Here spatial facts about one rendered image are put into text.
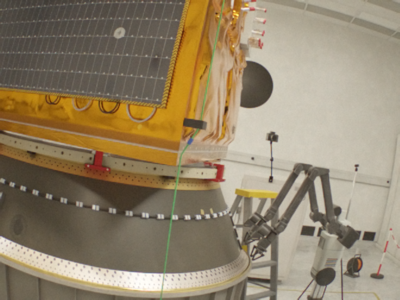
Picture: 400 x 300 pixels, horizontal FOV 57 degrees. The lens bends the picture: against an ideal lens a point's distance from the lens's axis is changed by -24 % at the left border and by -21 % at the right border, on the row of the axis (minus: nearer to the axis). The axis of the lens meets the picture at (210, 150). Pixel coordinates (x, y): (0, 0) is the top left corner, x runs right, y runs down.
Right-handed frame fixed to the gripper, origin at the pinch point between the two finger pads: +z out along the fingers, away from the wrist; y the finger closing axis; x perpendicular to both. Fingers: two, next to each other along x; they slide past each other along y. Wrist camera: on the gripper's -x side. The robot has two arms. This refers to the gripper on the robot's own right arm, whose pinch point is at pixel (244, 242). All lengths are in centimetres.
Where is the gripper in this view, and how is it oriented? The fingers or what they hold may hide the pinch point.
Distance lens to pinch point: 312.0
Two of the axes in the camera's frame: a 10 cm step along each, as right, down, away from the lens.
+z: -6.4, 7.7, 0.0
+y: 0.3, 0.3, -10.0
